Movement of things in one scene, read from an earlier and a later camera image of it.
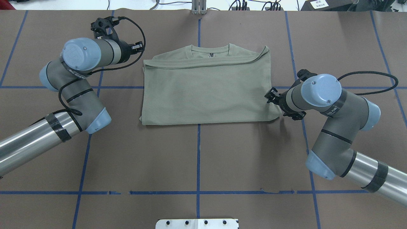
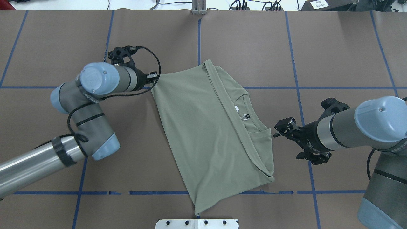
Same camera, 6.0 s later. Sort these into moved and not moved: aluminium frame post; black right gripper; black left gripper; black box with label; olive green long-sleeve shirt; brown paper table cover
Moved: black left gripper; olive green long-sleeve shirt; black right gripper
Not moved: aluminium frame post; brown paper table cover; black box with label
